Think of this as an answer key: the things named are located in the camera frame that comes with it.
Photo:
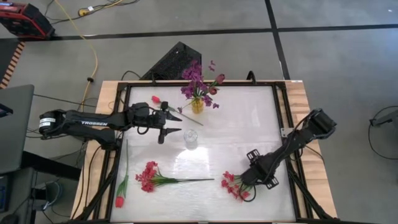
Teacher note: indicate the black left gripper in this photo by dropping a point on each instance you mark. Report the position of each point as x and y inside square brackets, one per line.
[146, 118]

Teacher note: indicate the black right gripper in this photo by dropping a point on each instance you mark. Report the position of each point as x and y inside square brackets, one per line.
[258, 171]

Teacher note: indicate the red tulip green stem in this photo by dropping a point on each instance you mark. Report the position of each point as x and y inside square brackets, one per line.
[155, 99]
[119, 201]

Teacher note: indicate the yellow glass vase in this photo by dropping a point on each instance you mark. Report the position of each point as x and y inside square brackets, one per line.
[197, 107]

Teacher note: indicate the red flower bunch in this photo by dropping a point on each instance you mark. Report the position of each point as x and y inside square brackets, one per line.
[149, 177]
[230, 183]

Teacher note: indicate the purple flower bunch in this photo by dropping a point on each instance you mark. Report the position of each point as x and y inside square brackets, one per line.
[192, 73]
[188, 91]

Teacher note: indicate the pink tulip green stem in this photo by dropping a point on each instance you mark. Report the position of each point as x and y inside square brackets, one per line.
[213, 91]

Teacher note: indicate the green flower stem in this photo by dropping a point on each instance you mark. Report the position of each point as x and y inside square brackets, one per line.
[220, 78]

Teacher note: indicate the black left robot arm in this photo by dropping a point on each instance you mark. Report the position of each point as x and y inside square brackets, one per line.
[90, 123]

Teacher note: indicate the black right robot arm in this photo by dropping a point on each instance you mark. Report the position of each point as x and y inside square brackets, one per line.
[298, 140]

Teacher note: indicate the clear glass vase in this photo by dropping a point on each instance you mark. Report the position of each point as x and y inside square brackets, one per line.
[190, 140]

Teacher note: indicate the black mesh computer case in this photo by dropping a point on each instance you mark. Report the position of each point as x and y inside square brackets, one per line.
[174, 62]

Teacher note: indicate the black desk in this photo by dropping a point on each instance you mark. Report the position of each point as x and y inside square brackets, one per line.
[46, 165]

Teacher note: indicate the grey stand base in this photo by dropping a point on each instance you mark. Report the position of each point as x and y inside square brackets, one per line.
[385, 118]

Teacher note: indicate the grey computer monitor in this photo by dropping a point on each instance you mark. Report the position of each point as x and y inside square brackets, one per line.
[15, 130]

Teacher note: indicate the red black tool case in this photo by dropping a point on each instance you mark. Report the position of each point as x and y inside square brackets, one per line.
[21, 18]

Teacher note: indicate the grey metal bracket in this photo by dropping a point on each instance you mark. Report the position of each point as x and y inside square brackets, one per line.
[286, 132]

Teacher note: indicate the black metal table frame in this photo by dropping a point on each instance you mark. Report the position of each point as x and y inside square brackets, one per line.
[242, 83]

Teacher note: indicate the black arched bracket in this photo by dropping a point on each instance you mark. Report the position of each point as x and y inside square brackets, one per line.
[252, 72]

